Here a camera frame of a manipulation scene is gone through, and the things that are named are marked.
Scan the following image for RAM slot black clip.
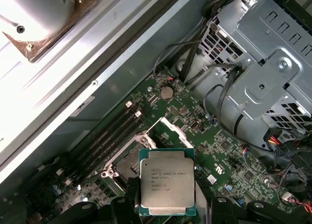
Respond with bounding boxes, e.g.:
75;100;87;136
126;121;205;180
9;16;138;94
71;116;147;189
62;106;137;180

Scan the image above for RAM slot white clip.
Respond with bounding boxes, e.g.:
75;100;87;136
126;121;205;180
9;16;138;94
58;101;134;175
66;110;143;185

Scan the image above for black sleeved cable pair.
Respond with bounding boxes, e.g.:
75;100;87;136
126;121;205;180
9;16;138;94
181;0;227;83

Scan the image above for black cable bundle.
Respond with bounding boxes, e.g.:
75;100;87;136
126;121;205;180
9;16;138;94
264;133;312;224

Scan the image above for round coin battery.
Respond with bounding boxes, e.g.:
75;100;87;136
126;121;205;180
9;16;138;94
160;86;174;100

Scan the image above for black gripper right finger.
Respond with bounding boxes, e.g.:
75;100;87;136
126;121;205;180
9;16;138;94
194;177;302;224

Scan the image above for thin black looped wire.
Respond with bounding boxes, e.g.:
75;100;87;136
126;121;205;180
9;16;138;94
153;40;203;80

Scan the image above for black connector coloured wires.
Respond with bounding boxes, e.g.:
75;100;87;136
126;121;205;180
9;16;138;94
264;127;286;159

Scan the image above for thick black cable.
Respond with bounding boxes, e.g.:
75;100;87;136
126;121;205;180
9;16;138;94
204;62;249;137

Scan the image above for green motherboard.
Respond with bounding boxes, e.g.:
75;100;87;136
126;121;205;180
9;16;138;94
24;65;312;224

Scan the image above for black open PC case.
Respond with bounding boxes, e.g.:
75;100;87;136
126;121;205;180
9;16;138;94
0;0;312;224

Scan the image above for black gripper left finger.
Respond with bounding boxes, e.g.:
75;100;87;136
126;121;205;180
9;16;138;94
69;177;142;224

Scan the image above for silver green CPU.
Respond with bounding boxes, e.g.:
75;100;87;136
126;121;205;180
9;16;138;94
138;149;197;216

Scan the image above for metal socket cover frame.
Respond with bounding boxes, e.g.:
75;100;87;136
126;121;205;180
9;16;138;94
140;116;195;153

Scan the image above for silver metal drive cage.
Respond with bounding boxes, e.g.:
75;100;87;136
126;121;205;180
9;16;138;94
190;0;312;149

